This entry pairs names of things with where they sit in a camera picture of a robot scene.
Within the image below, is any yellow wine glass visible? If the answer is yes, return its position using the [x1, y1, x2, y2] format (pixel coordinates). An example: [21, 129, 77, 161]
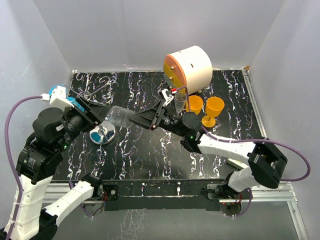
[201, 96, 225, 128]
[186, 95, 204, 115]

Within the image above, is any aluminium frame rail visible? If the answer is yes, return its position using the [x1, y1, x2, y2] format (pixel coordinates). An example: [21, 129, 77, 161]
[32, 67, 310, 240]

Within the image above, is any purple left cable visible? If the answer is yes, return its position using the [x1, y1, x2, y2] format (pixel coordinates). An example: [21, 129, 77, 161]
[3, 94, 45, 240]

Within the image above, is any wide clear wine glass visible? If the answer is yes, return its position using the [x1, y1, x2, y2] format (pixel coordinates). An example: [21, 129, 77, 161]
[101, 106, 135, 129]

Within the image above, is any small yellow white box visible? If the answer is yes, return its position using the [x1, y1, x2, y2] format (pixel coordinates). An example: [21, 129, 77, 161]
[226, 158, 249, 170]

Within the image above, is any round white drawer cabinet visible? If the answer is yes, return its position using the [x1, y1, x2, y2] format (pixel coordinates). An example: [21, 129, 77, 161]
[163, 45, 213, 95]

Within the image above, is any chrome wine glass rack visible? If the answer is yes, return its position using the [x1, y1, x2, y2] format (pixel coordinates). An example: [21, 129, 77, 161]
[73, 72, 116, 145]

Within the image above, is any blue wine glass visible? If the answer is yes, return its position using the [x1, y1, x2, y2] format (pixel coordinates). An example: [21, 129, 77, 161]
[48, 84, 68, 98]
[66, 96, 85, 112]

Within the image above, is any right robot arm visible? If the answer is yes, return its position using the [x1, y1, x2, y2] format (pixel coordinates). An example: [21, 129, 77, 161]
[128, 100, 288, 199]

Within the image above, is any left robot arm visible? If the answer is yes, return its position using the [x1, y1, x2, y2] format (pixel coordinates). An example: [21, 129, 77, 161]
[0, 97, 110, 240]

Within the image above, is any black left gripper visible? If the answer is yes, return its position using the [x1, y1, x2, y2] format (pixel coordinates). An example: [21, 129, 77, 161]
[56, 95, 111, 151]

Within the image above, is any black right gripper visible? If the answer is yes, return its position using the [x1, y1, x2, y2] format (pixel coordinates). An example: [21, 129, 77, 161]
[128, 100, 187, 138]

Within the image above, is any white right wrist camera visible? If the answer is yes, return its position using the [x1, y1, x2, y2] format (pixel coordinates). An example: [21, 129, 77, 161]
[159, 88, 175, 107]

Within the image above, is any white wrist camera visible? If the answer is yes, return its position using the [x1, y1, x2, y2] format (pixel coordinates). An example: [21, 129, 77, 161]
[40, 93, 74, 111]
[159, 88, 175, 107]

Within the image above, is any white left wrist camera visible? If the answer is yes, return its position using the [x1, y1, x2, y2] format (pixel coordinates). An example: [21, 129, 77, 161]
[40, 93, 74, 111]

